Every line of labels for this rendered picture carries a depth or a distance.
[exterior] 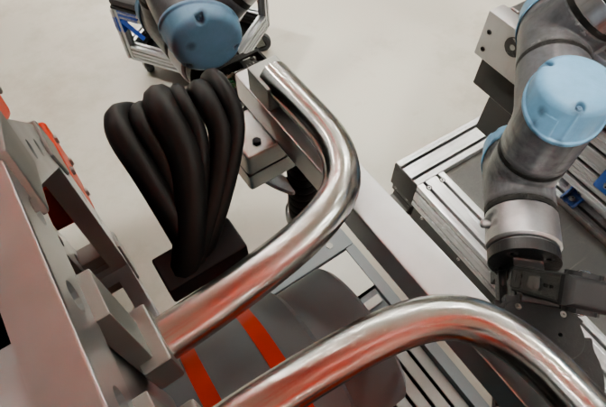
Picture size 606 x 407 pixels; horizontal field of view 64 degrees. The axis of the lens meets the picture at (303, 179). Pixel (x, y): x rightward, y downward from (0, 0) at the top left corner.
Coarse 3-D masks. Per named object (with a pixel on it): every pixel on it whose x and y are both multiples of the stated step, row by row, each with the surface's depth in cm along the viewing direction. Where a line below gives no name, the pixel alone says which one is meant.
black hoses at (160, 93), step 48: (144, 96) 31; (192, 96) 32; (144, 144) 30; (192, 144) 30; (240, 144) 32; (144, 192) 30; (192, 192) 30; (192, 240) 31; (240, 240) 33; (192, 288) 32
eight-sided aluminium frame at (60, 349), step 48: (0, 144) 19; (48, 144) 38; (0, 192) 18; (0, 240) 17; (48, 240) 19; (96, 240) 50; (0, 288) 16; (48, 288) 16; (144, 288) 60; (48, 336) 15; (96, 336) 18; (48, 384) 14; (96, 384) 14
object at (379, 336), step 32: (384, 320) 26; (416, 320) 26; (448, 320) 26; (480, 320) 26; (512, 320) 26; (320, 352) 25; (352, 352) 25; (384, 352) 26; (512, 352) 26; (544, 352) 25; (256, 384) 25; (288, 384) 24; (320, 384) 25; (544, 384) 25; (576, 384) 24
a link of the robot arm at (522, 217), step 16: (496, 208) 52; (512, 208) 50; (528, 208) 50; (544, 208) 50; (480, 224) 53; (496, 224) 51; (512, 224) 49; (528, 224) 49; (544, 224) 49; (496, 240) 50; (560, 240) 49
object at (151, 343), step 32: (256, 64) 39; (256, 96) 40; (288, 96) 36; (320, 128) 34; (352, 160) 32; (320, 192) 31; (352, 192) 31; (288, 224) 30; (320, 224) 30; (256, 256) 28; (288, 256) 29; (96, 288) 20; (224, 288) 27; (256, 288) 28; (96, 320) 19; (128, 320) 23; (160, 320) 26; (192, 320) 26; (224, 320) 27; (128, 352) 22; (160, 352) 25; (160, 384) 26
